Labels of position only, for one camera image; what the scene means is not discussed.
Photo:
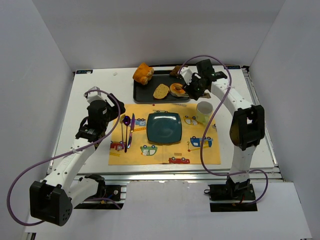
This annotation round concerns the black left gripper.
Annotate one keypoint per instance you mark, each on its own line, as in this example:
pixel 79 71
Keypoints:
pixel 116 109

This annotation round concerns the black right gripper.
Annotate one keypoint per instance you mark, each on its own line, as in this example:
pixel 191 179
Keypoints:
pixel 191 85

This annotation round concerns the metal serving tongs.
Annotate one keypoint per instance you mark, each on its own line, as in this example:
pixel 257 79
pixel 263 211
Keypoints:
pixel 206 95

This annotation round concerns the orange glazed donut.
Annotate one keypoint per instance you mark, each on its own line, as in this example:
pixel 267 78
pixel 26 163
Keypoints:
pixel 176 89

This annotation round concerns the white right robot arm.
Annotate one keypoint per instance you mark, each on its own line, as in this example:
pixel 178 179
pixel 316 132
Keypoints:
pixel 247 127

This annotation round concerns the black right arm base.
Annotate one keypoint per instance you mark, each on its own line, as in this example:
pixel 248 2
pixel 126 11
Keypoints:
pixel 222 201

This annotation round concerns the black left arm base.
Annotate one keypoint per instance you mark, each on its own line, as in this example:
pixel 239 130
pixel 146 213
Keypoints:
pixel 107 196

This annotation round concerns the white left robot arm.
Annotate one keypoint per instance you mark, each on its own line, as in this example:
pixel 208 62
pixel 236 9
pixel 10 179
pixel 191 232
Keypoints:
pixel 53 199

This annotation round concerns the sliced bread piece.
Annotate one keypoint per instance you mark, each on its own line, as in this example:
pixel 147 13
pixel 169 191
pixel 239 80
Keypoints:
pixel 161 92

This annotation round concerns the orange bread roll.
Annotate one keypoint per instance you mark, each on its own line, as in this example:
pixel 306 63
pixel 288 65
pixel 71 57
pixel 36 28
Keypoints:
pixel 143 74

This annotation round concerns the gold spoon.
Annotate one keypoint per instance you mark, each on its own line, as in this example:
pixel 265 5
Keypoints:
pixel 122 130

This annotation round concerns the light green mug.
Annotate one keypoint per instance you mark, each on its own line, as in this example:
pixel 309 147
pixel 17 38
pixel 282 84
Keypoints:
pixel 204 111

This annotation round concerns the brown chocolate croissant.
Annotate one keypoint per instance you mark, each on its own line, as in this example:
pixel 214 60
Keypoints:
pixel 177 69

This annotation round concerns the purple spoon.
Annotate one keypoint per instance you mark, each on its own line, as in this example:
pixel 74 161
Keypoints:
pixel 126 122

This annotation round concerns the iridescent table knife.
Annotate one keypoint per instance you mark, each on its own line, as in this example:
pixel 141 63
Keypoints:
pixel 132 126

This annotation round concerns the black baking tray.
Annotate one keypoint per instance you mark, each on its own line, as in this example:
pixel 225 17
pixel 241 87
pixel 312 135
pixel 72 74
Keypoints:
pixel 143 94

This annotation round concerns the yellow car-print placemat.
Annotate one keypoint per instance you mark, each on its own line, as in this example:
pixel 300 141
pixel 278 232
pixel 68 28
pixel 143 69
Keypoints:
pixel 195 140

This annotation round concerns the teal square plate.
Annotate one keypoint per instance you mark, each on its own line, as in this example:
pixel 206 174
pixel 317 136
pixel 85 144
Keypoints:
pixel 164 128

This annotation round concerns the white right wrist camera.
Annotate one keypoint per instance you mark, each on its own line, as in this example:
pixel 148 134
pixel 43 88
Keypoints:
pixel 186 73

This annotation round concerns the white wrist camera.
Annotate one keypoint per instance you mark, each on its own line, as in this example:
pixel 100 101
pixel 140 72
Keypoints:
pixel 94 95
pixel 186 73

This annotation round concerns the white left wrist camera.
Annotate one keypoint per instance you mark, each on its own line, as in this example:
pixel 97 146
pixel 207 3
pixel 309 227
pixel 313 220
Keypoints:
pixel 94 95

